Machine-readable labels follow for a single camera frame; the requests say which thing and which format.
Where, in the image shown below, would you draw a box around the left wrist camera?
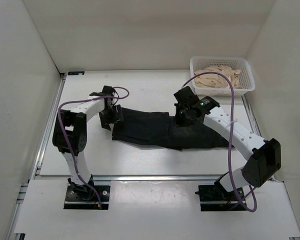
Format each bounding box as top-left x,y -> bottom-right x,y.
101,85 -> 116,98

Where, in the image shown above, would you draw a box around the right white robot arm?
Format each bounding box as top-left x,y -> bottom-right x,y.
173,93 -> 281,200

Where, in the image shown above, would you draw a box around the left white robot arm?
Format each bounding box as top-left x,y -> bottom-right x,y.
52,86 -> 124,202

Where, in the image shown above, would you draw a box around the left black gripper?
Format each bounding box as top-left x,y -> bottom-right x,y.
98,104 -> 124,131

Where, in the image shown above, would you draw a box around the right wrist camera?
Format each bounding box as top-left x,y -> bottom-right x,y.
173,86 -> 199,107

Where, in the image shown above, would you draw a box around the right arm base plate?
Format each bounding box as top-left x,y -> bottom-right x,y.
195,185 -> 246,212

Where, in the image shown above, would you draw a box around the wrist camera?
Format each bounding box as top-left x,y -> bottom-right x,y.
101,85 -> 116,98
173,86 -> 199,107

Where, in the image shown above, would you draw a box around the beige trousers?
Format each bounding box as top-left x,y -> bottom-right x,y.
194,65 -> 242,89

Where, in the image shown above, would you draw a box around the front aluminium rail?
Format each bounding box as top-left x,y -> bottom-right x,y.
27,174 -> 220,182

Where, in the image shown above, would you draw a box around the aluminium frame rail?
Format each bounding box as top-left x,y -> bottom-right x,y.
14,72 -> 67,208
242,96 -> 281,188

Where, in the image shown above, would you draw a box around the black trousers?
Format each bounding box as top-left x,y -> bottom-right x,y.
112,108 -> 229,151

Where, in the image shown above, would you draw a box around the right aluminium frame rail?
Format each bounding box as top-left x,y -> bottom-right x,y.
242,96 -> 281,188

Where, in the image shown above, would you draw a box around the black corner bracket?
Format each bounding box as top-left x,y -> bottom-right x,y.
67,71 -> 85,76

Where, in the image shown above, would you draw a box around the left aluminium frame rail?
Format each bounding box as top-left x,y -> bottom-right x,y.
14,72 -> 67,208

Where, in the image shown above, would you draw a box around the white plastic basket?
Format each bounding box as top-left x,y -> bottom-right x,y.
190,56 -> 256,96

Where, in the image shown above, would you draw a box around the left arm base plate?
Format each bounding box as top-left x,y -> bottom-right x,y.
63,182 -> 111,210

